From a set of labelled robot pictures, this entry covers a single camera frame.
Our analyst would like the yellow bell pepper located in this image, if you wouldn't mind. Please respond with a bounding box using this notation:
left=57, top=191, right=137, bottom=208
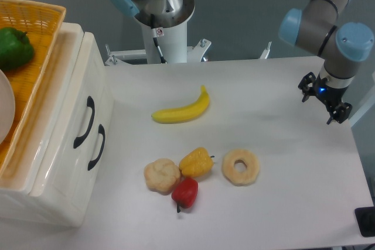
left=179, top=147, right=214, bottom=178

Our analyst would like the yellow woven basket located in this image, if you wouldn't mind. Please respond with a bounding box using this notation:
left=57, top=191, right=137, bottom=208
left=1, top=0, right=66, bottom=173

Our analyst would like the green bell pepper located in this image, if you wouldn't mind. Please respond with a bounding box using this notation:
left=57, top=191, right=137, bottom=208
left=1, top=27, right=35, bottom=71

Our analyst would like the beige ring donut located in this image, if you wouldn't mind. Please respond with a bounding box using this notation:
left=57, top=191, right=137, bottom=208
left=221, top=149, right=260, bottom=186

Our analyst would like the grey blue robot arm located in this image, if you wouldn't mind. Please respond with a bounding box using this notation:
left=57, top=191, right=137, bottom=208
left=110, top=0, right=374, bottom=123

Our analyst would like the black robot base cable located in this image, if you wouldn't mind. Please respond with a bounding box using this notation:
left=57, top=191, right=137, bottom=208
left=149, top=14, right=168, bottom=64

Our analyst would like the black drawer handle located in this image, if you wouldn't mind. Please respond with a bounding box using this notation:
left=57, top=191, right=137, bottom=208
left=87, top=124, right=106, bottom=171
left=73, top=95, right=96, bottom=149

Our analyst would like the black top drawer handle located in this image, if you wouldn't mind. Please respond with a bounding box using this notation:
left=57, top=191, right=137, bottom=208
left=73, top=95, right=96, bottom=149

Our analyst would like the black device at edge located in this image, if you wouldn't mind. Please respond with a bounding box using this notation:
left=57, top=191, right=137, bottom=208
left=354, top=206, right=375, bottom=237

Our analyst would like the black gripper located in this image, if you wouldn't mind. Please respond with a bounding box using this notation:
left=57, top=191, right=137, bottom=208
left=298, top=72, right=352, bottom=125

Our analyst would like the black lower drawer handle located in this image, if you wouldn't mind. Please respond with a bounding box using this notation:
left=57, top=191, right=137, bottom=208
left=87, top=124, right=106, bottom=171

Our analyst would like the white drawer cabinet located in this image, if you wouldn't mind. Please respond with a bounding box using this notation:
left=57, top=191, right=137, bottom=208
left=1, top=23, right=114, bottom=227

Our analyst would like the white drawer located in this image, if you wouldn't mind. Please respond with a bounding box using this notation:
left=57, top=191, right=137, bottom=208
left=30, top=32, right=105, bottom=197

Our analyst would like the beige cream puff bread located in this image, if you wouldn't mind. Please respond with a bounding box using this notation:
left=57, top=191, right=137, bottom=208
left=144, top=158, right=181, bottom=193

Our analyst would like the white plate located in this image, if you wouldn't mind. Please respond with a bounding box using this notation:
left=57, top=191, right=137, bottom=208
left=0, top=71, right=15, bottom=143

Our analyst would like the red bell pepper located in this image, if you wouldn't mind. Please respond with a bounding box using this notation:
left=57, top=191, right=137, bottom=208
left=171, top=178, right=199, bottom=213

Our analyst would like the yellow banana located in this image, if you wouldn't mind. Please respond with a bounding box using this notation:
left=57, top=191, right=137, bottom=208
left=151, top=85, right=210, bottom=124

